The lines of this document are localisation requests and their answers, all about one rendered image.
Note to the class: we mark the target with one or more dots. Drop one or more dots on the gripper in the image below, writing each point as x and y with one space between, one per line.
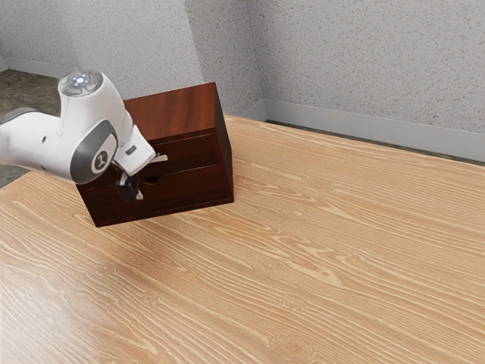
126 190

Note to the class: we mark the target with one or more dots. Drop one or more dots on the dark brown wooden drawer cabinet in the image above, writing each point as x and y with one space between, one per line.
182 113

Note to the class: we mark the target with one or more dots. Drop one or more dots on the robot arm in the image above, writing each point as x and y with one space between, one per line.
45 146

